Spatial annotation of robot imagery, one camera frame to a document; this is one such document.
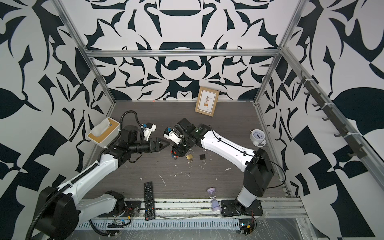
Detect black padlock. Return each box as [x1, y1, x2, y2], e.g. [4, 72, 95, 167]
[200, 154, 206, 165]

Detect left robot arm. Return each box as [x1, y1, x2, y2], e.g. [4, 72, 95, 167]
[25, 125, 170, 240]

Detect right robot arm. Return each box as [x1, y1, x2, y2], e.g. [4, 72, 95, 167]
[164, 118, 275, 217]

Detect black remote control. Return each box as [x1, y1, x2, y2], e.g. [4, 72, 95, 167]
[144, 182, 156, 221]

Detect white alarm clock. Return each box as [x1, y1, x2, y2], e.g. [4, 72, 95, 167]
[250, 129, 267, 148]

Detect purple hourglass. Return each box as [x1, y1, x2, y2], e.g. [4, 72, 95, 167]
[207, 188, 222, 212]

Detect left circuit board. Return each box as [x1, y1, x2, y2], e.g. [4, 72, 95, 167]
[108, 217, 132, 229]

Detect circuit board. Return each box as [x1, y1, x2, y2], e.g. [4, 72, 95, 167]
[240, 221, 257, 236]
[108, 217, 132, 229]

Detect right circuit board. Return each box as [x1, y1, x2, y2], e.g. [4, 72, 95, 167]
[240, 221, 257, 236]

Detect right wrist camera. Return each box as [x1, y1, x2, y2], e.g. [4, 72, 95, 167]
[164, 127, 182, 145]

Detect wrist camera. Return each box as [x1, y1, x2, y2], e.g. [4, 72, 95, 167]
[141, 123, 157, 141]
[164, 127, 182, 145]

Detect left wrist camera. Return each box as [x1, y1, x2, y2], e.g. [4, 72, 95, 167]
[141, 123, 157, 141]

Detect wooden picture frame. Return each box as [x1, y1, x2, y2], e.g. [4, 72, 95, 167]
[195, 87, 220, 117]

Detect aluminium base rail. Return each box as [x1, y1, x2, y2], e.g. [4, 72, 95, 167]
[83, 197, 310, 220]

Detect white cable duct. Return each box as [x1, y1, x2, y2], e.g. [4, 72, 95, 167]
[93, 219, 241, 231]

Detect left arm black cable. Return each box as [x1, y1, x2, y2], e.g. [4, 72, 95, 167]
[25, 110, 143, 240]

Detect wall hook rail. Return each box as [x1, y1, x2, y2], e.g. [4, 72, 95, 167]
[298, 76, 368, 159]

